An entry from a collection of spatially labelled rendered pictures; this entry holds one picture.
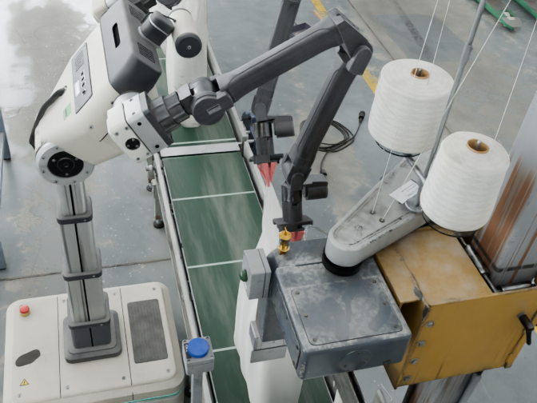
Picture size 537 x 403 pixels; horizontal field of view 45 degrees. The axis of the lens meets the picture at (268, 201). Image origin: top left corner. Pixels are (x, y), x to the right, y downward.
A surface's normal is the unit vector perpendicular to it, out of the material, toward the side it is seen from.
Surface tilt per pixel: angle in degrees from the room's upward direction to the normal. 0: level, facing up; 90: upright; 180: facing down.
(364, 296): 0
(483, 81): 0
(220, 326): 0
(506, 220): 90
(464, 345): 90
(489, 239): 90
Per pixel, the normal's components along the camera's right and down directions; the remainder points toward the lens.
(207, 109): 0.24, 0.64
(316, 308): 0.09, -0.74
